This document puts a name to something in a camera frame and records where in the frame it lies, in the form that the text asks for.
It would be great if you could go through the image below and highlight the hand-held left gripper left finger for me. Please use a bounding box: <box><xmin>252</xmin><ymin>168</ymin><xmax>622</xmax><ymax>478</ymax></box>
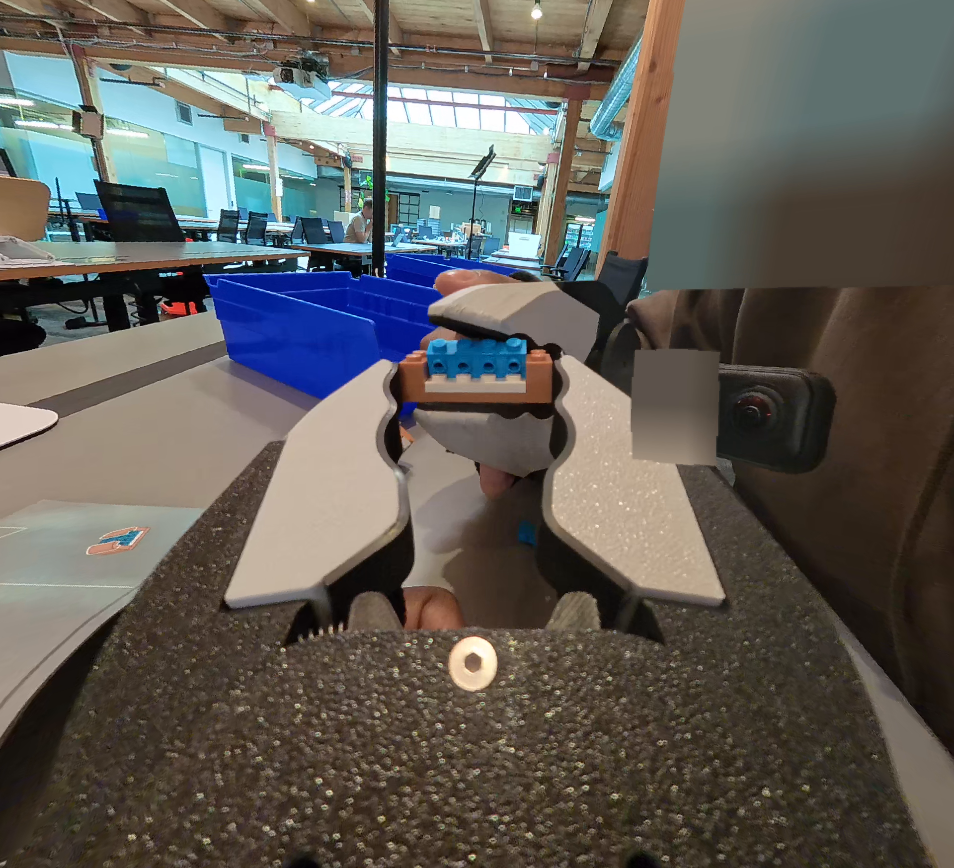
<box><xmin>224</xmin><ymin>360</ymin><xmax>414</xmax><ymax>610</ymax></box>

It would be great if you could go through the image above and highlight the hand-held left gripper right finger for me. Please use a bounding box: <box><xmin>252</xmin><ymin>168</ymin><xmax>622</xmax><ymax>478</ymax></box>
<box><xmin>537</xmin><ymin>354</ymin><xmax>726</xmax><ymax>607</ymax></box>

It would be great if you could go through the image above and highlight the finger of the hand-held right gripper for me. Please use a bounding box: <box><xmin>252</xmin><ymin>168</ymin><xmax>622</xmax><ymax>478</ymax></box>
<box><xmin>427</xmin><ymin>283</ymin><xmax>603</xmax><ymax>366</ymax></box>
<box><xmin>413</xmin><ymin>407</ymin><xmax>556</xmax><ymax>475</ymax></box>

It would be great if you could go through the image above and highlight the long orange studded plate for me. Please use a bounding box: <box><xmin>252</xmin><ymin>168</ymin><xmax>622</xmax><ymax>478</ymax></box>
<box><xmin>398</xmin><ymin>345</ymin><xmax>556</xmax><ymax>407</ymax></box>

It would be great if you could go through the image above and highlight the white studded plate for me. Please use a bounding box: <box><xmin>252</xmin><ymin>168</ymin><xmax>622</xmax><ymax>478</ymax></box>
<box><xmin>423</xmin><ymin>372</ymin><xmax>530</xmax><ymax>394</ymax></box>

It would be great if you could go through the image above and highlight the long blue brick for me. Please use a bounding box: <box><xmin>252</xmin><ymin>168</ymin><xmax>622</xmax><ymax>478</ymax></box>
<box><xmin>426</xmin><ymin>337</ymin><xmax>530</xmax><ymax>377</ymax></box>

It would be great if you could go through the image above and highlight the blue plastic bin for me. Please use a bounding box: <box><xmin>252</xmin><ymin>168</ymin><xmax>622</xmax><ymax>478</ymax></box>
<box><xmin>203</xmin><ymin>270</ymin><xmax>448</xmax><ymax>429</ymax></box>
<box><xmin>386</xmin><ymin>253</ymin><xmax>515</xmax><ymax>289</ymax></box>

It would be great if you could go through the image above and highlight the grey instruction booklet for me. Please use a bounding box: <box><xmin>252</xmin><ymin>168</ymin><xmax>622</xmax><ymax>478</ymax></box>
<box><xmin>0</xmin><ymin>499</ymin><xmax>206</xmax><ymax>742</ymax></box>

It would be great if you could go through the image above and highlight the grey desk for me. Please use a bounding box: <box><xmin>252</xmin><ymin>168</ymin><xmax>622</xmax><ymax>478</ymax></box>
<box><xmin>0</xmin><ymin>313</ymin><xmax>954</xmax><ymax>868</ymax></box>

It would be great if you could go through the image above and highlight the person's right hand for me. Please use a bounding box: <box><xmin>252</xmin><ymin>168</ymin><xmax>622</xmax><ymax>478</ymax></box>
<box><xmin>419</xmin><ymin>268</ymin><xmax>541</xmax><ymax>498</ymax></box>

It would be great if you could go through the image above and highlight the black panel on tall stand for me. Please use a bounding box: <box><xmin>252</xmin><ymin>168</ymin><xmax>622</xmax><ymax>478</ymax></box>
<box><xmin>470</xmin><ymin>144</ymin><xmax>497</xmax><ymax>237</ymax></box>

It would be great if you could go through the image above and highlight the black pole with ridged disc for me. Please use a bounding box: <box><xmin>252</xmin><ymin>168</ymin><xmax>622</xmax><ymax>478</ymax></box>
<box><xmin>318</xmin><ymin>0</ymin><xmax>450</xmax><ymax>280</ymax></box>

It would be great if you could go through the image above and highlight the long office table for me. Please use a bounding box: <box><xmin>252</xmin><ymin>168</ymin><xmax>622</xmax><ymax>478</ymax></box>
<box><xmin>0</xmin><ymin>238</ymin><xmax>313</xmax><ymax>332</ymax></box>

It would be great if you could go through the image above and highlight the white ceiling projector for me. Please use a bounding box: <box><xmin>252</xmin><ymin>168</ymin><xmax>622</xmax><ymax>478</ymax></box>
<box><xmin>272</xmin><ymin>52</ymin><xmax>332</xmax><ymax>101</ymax></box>

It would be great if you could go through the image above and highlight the clear acrylic stand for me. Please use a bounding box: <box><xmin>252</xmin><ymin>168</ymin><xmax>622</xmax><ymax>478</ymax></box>
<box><xmin>0</xmin><ymin>235</ymin><xmax>57</xmax><ymax>267</ymax></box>

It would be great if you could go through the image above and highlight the light wooden chair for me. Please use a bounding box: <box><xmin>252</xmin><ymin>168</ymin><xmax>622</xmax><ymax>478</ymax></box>
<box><xmin>0</xmin><ymin>175</ymin><xmax>52</xmax><ymax>243</ymax></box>

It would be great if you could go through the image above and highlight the large spiral air duct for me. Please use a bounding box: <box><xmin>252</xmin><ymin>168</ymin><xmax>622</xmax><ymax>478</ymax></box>
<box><xmin>589</xmin><ymin>33</ymin><xmax>645</xmax><ymax>142</ymax></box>

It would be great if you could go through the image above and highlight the dark desk cable flap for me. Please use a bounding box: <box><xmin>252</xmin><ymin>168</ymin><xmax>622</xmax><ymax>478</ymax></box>
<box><xmin>26</xmin><ymin>342</ymin><xmax>228</xmax><ymax>418</ymax></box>

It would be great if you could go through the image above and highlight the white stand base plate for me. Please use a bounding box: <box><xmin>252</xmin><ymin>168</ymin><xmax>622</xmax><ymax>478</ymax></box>
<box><xmin>0</xmin><ymin>402</ymin><xmax>59</xmax><ymax>450</ymax></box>

